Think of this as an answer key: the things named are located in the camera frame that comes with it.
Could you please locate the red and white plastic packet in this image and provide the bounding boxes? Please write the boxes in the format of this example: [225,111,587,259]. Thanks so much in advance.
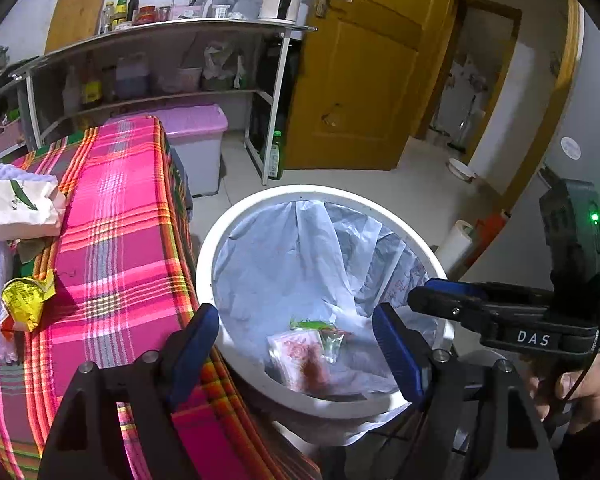
[267,330,331,393]

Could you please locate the green bottle with white label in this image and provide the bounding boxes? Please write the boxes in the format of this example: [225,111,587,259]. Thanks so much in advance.
[267,130,285,181]

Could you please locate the yellow-label sauce bottle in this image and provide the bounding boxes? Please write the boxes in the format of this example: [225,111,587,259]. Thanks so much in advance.
[80,55,103,106]

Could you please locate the white bowl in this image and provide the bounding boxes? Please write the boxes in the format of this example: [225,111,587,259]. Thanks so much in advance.
[447,157,477,182]

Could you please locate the crumpled plastic bags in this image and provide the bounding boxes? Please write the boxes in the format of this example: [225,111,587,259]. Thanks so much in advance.
[202,42,246,92]

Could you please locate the person's right forearm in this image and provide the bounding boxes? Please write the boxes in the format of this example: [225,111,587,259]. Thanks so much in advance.
[550,375,600,480]

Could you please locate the yellow wooden door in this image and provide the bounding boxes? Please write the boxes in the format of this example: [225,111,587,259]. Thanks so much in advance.
[282,0,461,171]

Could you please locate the translucent plastic bin liner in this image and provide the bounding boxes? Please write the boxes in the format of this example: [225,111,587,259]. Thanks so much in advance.
[212,200,436,447]

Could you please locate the pink plaid tablecloth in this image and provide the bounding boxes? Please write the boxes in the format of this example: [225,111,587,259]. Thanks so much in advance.
[0,116,321,480]

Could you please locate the black cable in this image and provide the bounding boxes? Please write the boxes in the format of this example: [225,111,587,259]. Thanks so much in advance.
[560,330,600,403]

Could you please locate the white round trash bin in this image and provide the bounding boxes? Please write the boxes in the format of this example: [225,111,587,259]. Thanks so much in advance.
[196,185,457,421]

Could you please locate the yellow snack packet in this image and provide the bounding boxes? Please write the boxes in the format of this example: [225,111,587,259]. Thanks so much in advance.
[0,269,57,336]

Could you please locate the person's right hand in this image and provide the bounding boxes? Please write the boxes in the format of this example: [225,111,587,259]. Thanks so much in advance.
[526,354,600,436]

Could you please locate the purple plastic jug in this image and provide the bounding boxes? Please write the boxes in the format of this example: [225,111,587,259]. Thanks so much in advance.
[115,52,148,100]

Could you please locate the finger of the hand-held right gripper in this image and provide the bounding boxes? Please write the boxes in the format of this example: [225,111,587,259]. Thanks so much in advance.
[422,277,556,307]
[406,287,551,342]

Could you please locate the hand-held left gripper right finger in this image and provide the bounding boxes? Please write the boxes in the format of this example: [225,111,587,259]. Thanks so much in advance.
[371,302,561,480]

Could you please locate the green snack wrapper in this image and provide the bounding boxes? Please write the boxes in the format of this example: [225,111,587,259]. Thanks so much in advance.
[290,317,353,363]

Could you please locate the wooden cutting board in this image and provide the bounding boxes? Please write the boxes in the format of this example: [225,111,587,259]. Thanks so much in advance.
[45,0,113,53]

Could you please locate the short metal shelf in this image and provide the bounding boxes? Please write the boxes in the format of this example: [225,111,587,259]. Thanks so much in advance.
[0,56,41,161]

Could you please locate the clear plastic container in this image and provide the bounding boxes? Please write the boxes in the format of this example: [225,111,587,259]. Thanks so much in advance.
[207,0,266,20]

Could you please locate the white paper packet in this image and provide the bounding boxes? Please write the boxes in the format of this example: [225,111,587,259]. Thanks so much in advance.
[0,172,68,243]

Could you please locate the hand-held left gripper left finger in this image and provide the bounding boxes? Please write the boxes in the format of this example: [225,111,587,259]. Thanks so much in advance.
[37,304,221,480]

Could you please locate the storage box with pink lid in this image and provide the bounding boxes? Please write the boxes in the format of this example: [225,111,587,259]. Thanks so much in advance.
[105,104,229,197]

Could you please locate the pink plastic basket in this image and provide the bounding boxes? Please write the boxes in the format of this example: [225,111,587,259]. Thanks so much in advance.
[0,120,23,156]

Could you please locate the long metal kitchen shelf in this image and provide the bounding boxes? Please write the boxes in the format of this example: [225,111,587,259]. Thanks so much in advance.
[10,19,318,186]

